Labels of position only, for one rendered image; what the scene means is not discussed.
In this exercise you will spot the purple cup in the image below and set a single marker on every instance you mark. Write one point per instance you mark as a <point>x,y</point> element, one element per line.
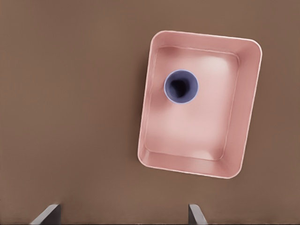
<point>174,80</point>

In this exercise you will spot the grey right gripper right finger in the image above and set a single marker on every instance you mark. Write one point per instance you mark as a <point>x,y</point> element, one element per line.
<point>196,215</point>

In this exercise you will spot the pink rectangular box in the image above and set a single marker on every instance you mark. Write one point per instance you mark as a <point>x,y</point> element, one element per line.
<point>211,122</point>

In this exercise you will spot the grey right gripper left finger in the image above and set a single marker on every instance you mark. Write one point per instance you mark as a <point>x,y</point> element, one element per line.
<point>48,215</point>

